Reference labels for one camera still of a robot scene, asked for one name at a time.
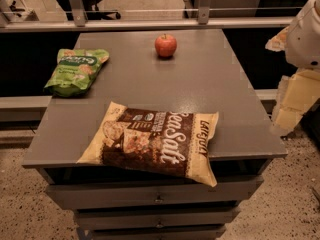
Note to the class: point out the red apple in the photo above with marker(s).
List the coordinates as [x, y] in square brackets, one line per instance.
[165, 45]

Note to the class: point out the metal railing frame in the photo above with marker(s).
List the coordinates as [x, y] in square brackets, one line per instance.
[113, 15]

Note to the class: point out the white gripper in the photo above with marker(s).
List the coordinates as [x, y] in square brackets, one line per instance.
[304, 41]

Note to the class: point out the brown sea salt chip bag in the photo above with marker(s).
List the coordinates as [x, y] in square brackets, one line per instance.
[170, 143]

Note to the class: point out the green chip bag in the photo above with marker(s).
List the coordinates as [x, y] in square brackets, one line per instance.
[76, 71]

